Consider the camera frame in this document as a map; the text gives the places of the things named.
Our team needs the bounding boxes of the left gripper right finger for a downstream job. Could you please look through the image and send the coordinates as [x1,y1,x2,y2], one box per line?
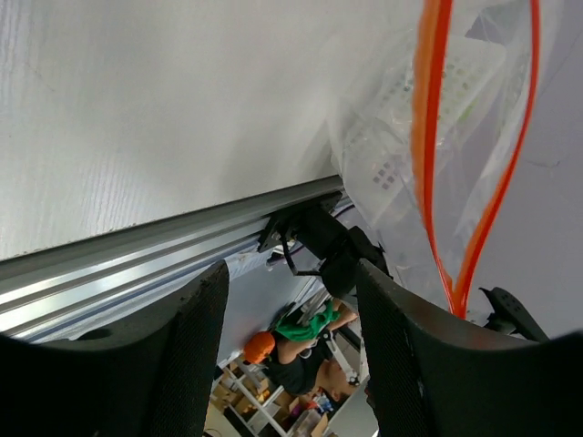
[356,260,582,436]

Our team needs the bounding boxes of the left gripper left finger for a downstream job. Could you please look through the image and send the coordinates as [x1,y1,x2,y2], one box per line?
[1,261,230,436]

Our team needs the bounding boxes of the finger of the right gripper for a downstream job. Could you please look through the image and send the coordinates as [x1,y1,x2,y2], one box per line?
[480,287,549,341]

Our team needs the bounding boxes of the clear orange zip top bag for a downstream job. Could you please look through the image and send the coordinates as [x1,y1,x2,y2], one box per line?
[329,1,564,319]

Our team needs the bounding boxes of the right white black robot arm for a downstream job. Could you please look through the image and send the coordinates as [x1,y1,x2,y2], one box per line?
[263,207,549,342]

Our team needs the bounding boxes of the person in background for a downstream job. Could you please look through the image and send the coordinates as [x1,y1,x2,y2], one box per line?
[243,300,361,404]

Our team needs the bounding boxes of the white perforated plastic basket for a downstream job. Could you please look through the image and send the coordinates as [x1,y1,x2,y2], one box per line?
[341,36,507,223]

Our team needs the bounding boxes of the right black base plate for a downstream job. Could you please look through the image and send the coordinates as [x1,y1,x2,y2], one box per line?
[257,191,343,253]

